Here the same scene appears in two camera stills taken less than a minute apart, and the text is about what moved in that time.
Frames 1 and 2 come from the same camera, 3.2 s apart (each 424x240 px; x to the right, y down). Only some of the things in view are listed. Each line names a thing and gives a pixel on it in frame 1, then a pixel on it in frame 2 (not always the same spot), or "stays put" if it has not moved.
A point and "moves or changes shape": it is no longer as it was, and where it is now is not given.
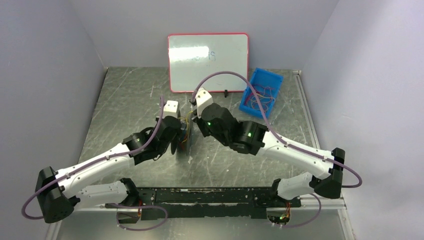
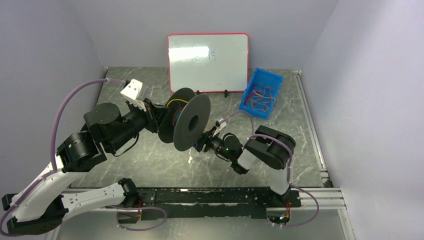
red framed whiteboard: [192, 56] stays put
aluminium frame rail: [327, 203] stays put
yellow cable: [187, 121] moves or changes shape
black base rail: [207, 203] stays put
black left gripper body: [180, 133] -> [154, 117]
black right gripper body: [201, 124] -> [205, 140]
